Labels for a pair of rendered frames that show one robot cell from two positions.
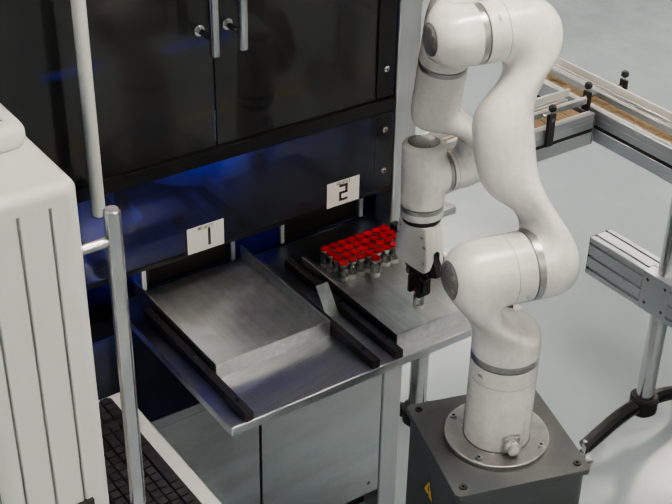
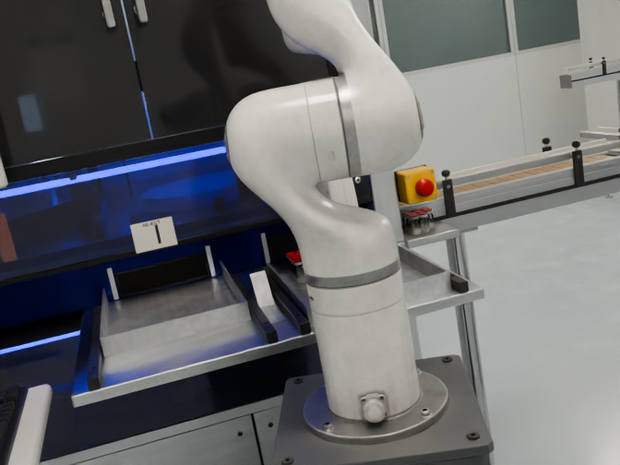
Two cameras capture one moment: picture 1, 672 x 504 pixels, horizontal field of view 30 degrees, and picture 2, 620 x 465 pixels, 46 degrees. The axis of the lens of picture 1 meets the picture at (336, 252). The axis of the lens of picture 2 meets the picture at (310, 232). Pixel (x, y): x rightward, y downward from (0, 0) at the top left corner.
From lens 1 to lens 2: 1.51 m
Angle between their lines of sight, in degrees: 28
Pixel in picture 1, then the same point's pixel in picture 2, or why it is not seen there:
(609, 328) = not seen: outside the picture
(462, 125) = not seen: hidden behind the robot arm
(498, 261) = (277, 101)
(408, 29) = not seen: hidden behind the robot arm
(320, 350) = (229, 331)
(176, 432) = (159, 453)
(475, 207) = (598, 326)
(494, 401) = (332, 334)
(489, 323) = (278, 196)
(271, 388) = (148, 363)
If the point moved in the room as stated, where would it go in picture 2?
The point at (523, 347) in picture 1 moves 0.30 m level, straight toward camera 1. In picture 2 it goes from (348, 240) to (178, 347)
